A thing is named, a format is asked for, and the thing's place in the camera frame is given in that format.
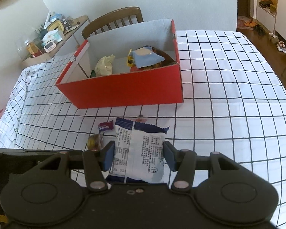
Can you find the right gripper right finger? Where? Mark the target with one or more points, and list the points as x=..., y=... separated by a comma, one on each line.
x=183, y=162

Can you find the small purple candy wrapper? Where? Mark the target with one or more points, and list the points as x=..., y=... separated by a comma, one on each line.
x=105, y=126

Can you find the white blue snack bag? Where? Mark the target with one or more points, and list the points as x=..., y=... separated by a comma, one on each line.
x=138, y=152

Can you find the white checked tablecloth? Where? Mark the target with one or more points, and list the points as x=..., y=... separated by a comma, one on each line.
x=234, y=103

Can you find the tissue pack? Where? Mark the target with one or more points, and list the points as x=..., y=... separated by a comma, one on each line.
x=56, y=36

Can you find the cream snack in box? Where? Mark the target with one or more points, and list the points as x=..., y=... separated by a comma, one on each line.
x=104, y=66

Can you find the brown wooden chair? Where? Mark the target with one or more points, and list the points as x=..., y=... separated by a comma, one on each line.
x=112, y=20

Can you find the gold wrapped round candy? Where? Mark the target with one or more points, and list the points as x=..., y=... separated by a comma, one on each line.
x=95, y=142

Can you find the green snack packet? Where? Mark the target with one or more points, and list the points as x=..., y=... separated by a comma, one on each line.
x=93, y=74

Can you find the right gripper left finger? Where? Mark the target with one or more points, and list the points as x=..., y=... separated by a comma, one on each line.
x=95, y=163

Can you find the orange drink bottle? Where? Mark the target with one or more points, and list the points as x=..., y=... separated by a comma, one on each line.
x=32, y=48

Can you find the yellow clock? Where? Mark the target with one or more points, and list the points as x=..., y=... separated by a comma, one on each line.
x=56, y=25

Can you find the light blue cookie packet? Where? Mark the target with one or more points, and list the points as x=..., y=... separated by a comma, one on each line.
x=145, y=57

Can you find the red cardboard box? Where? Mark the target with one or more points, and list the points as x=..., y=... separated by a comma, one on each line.
x=126, y=86

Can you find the pink digital timer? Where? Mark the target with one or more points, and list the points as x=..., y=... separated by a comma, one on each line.
x=49, y=46

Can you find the yellow snack packet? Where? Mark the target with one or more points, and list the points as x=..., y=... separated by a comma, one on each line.
x=130, y=59

